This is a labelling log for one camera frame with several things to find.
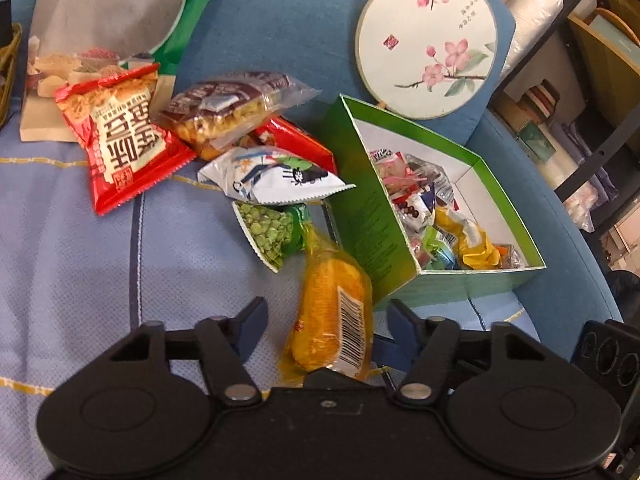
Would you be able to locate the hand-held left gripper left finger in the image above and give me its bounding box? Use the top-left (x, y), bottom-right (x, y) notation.
top-left (102, 296), bottom-right (269, 408)

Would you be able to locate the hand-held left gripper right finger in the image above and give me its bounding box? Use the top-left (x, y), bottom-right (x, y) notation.
top-left (386, 298), bottom-right (557, 408)

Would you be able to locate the yellow corn packet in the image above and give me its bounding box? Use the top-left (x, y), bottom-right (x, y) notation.
top-left (277, 225), bottom-right (375, 387)

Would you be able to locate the green peas packet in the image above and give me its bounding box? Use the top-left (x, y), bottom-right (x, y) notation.
top-left (232, 201), bottom-right (311, 274)

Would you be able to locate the yellow snack packet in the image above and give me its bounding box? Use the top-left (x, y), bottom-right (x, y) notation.
top-left (434, 207), bottom-right (502, 271)

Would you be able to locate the green cardboard box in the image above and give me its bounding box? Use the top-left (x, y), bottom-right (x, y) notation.
top-left (320, 93), bottom-right (547, 311)

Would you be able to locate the pile of mixed snacks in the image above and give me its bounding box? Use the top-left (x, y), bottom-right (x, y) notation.
top-left (369, 147), bottom-right (531, 272)

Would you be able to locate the white packet with blue print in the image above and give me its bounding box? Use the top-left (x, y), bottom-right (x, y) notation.
top-left (197, 146), bottom-right (357, 206)

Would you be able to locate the plain red snack packet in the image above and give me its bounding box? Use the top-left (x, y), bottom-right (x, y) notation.
top-left (250, 116), bottom-right (339, 176)

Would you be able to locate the clear packet with brown label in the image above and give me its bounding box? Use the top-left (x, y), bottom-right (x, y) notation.
top-left (157, 71), bottom-right (322, 162)

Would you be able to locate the red noodle snack packet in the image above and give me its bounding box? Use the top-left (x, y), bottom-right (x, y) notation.
top-left (54, 63), bottom-right (198, 217)

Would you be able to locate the dark cloth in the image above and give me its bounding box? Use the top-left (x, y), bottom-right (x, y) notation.
top-left (609, 269), bottom-right (640, 321)

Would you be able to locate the light blue striped blanket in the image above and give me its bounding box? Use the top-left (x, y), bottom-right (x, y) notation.
top-left (0, 125), bottom-right (541, 480)

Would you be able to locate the clear plastic bag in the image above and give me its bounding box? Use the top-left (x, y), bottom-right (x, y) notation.
top-left (537, 150), bottom-right (608, 233)

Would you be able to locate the green patterned box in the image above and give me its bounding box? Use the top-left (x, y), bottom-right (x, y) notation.
top-left (517, 122), bottom-right (556, 163)

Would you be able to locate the black metal shelf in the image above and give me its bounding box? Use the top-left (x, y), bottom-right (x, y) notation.
top-left (487, 0), bottom-right (640, 271)

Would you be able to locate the round floral fan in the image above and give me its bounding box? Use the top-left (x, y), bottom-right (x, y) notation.
top-left (355, 0), bottom-right (499, 121)

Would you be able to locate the striped brown pot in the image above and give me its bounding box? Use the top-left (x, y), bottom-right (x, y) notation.
top-left (525, 84), bottom-right (562, 111)

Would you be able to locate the blue sofa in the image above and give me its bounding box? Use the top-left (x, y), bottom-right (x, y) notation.
top-left (0, 0), bottom-right (623, 361)

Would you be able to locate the wooden framed board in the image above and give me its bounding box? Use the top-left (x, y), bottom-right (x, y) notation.
top-left (567, 7), bottom-right (640, 141)

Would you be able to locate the clear plastic roll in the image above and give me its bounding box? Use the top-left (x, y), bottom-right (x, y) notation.
top-left (500, 0), bottom-right (564, 78)

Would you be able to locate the beige green grain pouch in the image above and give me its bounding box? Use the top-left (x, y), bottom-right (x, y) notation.
top-left (20, 0), bottom-right (233, 143)

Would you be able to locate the woven wicker basket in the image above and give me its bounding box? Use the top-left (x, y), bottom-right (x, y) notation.
top-left (0, 22), bottom-right (23, 128)

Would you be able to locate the white squeeze bottle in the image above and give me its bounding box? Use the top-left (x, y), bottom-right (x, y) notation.
top-left (572, 0), bottom-right (603, 21)

